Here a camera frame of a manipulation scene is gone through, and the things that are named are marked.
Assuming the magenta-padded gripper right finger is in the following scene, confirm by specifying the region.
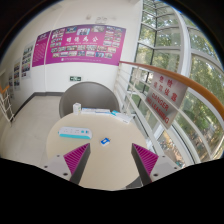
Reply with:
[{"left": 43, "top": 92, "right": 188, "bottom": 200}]
[{"left": 130, "top": 142, "right": 183, "bottom": 186}]

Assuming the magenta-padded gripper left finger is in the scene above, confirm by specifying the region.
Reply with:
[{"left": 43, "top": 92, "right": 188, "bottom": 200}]
[{"left": 41, "top": 142, "right": 92, "bottom": 186}]

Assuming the white and blue charger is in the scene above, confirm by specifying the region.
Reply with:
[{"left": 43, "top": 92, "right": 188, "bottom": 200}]
[{"left": 99, "top": 136, "right": 112, "bottom": 147}]

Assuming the small upright white box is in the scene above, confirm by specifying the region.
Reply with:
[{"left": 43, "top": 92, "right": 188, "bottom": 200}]
[{"left": 72, "top": 102, "right": 83, "bottom": 116}]

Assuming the grey danger sign, red text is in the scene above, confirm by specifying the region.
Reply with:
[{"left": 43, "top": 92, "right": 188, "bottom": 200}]
[{"left": 145, "top": 73, "right": 189, "bottom": 130}]

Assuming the grey round-backed chair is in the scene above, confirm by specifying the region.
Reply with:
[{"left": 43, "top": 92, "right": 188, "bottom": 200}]
[{"left": 58, "top": 81, "right": 121, "bottom": 119}]

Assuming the green exit sign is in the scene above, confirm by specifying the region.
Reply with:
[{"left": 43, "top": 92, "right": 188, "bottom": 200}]
[{"left": 68, "top": 75, "right": 83, "bottom": 83}]

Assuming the white lattice railing, wooden top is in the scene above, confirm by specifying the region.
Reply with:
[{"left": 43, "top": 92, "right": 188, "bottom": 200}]
[{"left": 0, "top": 84, "right": 16, "bottom": 123}]

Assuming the white railing with wooden handrail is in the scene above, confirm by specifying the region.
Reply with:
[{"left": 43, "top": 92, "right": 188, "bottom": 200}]
[{"left": 112, "top": 60, "right": 224, "bottom": 168}]

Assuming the white photo wall poster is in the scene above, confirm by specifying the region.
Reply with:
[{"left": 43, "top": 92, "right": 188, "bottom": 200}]
[
  {"left": 12, "top": 60, "right": 22, "bottom": 91},
  {"left": 7, "top": 72, "right": 15, "bottom": 98},
  {"left": 20, "top": 42, "right": 36, "bottom": 80}
]

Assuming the large magenta wall poster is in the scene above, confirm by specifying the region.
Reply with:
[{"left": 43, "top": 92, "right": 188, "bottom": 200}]
[{"left": 44, "top": 23, "right": 127, "bottom": 67}]

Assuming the narrow magenta wall poster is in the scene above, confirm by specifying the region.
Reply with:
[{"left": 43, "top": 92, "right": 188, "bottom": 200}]
[{"left": 31, "top": 30, "right": 52, "bottom": 68}]

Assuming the white-framed glass window wall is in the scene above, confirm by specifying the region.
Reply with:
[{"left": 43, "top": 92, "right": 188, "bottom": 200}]
[{"left": 128, "top": 0, "right": 224, "bottom": 164}]

